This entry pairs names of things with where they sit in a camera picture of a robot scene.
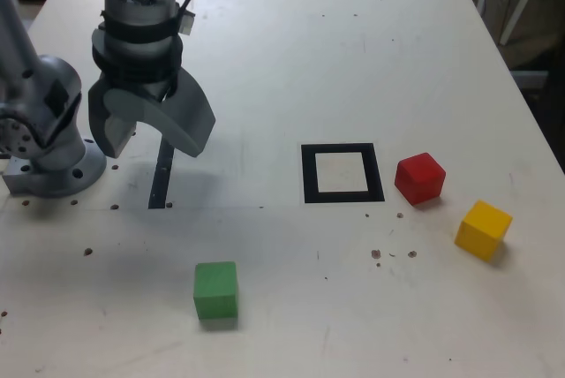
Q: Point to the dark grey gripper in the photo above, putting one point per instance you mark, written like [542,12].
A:
[154,87]

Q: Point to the green cube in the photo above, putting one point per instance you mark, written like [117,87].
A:
[216,292]

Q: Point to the red cube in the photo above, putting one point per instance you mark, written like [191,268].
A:
[419,177]

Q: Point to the yellow cube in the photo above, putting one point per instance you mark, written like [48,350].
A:
[483,230]

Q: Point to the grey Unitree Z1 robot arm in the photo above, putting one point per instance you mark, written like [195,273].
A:
[53,86]

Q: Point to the black tape square outline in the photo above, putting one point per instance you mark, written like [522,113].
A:
[340,149]

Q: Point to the black tape strip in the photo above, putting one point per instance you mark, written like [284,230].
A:
[160,183]

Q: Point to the grey metal rail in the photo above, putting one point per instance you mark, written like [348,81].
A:
[529,77]

